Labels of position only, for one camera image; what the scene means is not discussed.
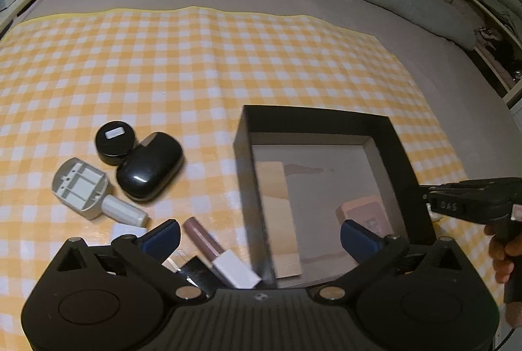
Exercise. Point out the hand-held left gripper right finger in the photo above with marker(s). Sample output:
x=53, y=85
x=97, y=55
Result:
x=357, y=239

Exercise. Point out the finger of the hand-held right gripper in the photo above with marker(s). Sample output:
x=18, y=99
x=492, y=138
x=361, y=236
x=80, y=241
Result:
x=438, y=188

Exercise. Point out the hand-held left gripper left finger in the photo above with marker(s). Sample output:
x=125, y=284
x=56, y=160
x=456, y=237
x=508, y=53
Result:
x=163, y=239

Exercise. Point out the white charger adapter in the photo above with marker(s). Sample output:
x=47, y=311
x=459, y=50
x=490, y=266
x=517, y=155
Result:
x=126, y=230

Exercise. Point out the black box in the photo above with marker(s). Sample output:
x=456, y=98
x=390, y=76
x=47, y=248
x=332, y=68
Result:
x=391, y=155

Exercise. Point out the black glossy oval case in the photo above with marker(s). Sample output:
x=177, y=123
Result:
x=149, y=167

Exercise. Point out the black round jar white label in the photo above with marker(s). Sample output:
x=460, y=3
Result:
x=114, y=141

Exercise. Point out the person's right hand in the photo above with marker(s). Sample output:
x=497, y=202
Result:
x=499, y=257

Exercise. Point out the black glossy flat packet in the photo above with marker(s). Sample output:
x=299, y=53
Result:
x=193, y=269

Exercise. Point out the pink lip gloss tube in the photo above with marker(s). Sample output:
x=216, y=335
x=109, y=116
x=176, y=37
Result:
x=216, y=253

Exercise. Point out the beige paper sheet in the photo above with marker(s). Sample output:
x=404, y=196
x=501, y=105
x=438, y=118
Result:
x=279, y=220

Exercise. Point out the yellow white checkered mat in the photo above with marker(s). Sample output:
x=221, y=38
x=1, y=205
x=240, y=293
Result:
x=163, y=69

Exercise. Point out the white open shelf unit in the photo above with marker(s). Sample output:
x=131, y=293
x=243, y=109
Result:
x=489, y=20

